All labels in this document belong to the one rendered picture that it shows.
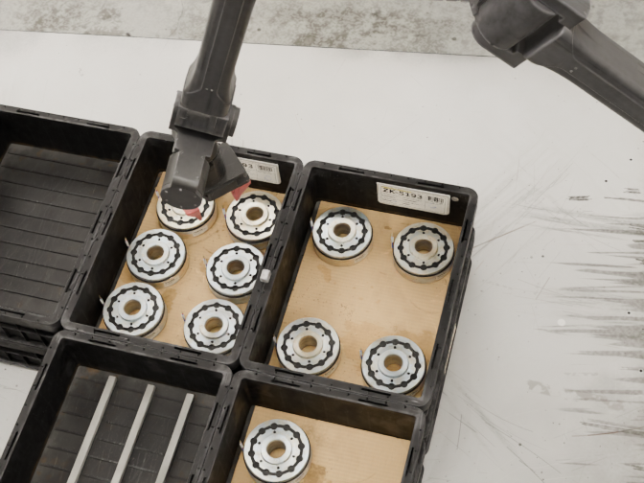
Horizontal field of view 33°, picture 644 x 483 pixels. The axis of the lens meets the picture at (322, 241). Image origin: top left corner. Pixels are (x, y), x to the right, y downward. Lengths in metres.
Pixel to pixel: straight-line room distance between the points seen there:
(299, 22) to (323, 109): 1.13
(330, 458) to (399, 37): 1.80
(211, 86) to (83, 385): 0.66
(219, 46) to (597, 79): 0.43
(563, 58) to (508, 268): 0.86
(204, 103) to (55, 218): 0.67
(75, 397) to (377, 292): 0.52
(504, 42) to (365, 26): 2.12
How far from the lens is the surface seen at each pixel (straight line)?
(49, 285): 1.95
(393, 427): 1.70
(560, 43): 1.20
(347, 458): 1.72
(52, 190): 2.06
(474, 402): 1.90
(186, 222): 1.92
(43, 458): 1.82
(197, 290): 1.88
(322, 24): 3.33
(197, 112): 1.45
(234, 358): 1.70
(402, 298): 1.83
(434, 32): 3.29
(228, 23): 1.28
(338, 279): 1.86
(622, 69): 1.24
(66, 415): 1.83
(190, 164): 1.47
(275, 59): 2.32
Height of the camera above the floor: 2.45
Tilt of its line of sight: 58 degrees down
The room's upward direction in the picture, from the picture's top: 8 degrees counter-clockwise
